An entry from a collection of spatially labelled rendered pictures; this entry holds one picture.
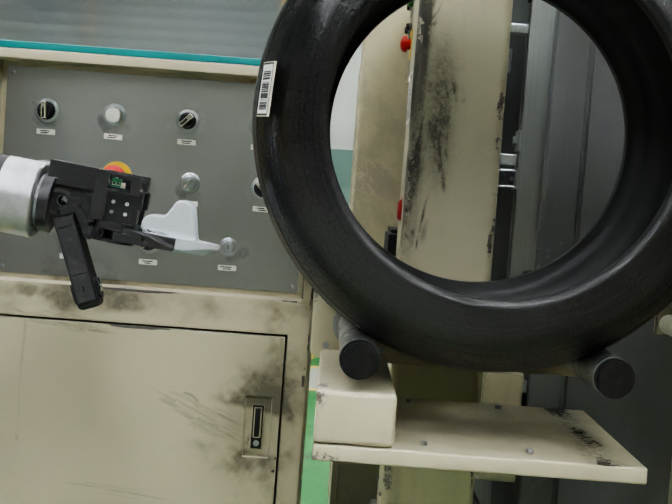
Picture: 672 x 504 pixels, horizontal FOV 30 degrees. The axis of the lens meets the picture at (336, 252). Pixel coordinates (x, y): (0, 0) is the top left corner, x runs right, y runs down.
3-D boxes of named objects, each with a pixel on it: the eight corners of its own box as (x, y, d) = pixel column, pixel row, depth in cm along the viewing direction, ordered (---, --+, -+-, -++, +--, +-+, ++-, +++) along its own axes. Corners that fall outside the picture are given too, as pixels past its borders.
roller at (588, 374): (539, 352, 172) (546, 320, 172) (571, 359, 172) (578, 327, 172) (590, 394, 137) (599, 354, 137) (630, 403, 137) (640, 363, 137)
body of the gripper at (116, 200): (147, 178, 143) (44, 158, 143) (133, 252, 144) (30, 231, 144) (157, 179, 151) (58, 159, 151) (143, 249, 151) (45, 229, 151)
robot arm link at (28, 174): (-13, 232, 143) (9, 229, 152) (29, 240, 143) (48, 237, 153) (1, 154, 142) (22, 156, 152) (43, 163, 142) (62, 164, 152)
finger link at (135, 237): (174, 239, 143) (98, 223, 143) (171, 252, 143) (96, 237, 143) (179, 237, 148) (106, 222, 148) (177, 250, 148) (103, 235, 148)
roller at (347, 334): (334, 335, 172) (344, 304, 171) (365, 345, 172) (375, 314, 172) (333, 373, 137) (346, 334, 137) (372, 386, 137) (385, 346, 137)
